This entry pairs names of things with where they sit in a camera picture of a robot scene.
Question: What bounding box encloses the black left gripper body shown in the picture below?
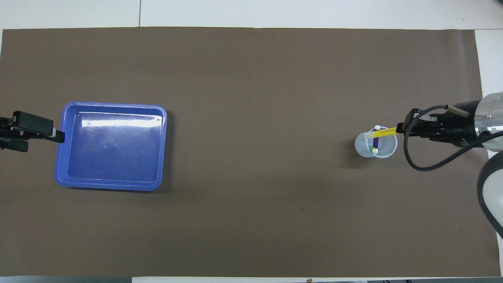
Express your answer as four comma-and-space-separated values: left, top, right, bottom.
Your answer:
0, 117, 16, 140

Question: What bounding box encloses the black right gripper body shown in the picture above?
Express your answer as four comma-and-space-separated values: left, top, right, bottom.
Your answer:
437, 101, 478, 145

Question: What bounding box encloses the yellow highlighter pen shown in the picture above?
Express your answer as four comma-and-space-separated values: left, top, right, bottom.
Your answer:
364, 128, 399, 139

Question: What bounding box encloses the blue plastic tray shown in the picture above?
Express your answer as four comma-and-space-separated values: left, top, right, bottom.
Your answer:
53, 101, 168, 192

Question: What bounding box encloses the translucent mesh pen cup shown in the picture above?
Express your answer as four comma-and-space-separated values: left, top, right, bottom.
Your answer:
354, 127, 398, 159

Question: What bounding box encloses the brown table mat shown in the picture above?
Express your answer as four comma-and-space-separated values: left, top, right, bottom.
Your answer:
0, 27, 501, 277

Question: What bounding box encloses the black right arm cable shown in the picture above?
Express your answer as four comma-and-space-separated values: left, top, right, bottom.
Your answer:
404, 104, 503, 171

